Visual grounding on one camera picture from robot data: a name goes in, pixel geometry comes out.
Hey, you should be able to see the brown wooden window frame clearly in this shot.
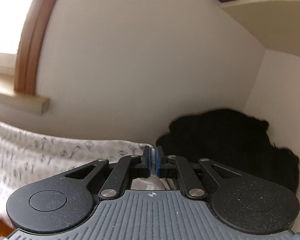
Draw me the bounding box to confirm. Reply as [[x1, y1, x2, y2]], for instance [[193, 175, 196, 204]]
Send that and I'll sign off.
[[14, 0, 57, 96]]

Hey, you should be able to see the beige window sill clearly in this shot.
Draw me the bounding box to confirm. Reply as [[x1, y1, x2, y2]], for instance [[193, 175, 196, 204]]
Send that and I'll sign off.
[[0, 53, 50, 115]]

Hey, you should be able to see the white patterned garment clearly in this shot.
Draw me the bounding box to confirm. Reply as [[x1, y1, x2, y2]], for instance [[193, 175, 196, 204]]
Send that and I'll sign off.
[[0, 116, 176, 229]]

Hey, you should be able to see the cream wall shelf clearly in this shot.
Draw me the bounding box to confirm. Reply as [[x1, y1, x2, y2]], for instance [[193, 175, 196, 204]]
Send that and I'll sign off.
[[220, 0, 300, 57]]

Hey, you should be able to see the black clothing pile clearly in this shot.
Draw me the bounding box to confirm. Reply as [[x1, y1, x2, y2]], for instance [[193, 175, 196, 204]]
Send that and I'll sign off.
[[156, 108, 300, 193]]

